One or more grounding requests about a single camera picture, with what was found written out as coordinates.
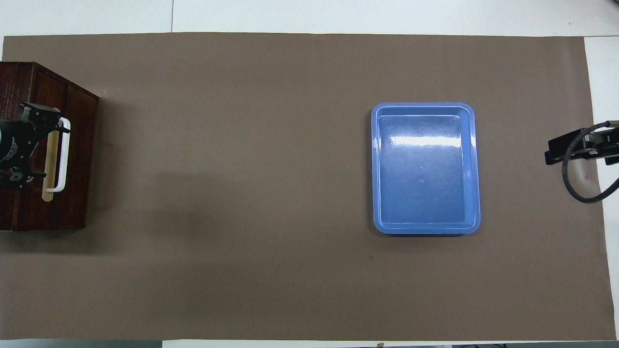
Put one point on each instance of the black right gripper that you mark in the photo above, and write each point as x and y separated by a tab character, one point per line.
607	144

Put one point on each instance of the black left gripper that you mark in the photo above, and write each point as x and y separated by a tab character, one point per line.
14	145

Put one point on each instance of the blue plastic tray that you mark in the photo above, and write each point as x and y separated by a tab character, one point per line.
425	183

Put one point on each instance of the brown table mat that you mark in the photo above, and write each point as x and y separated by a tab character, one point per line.
242	193

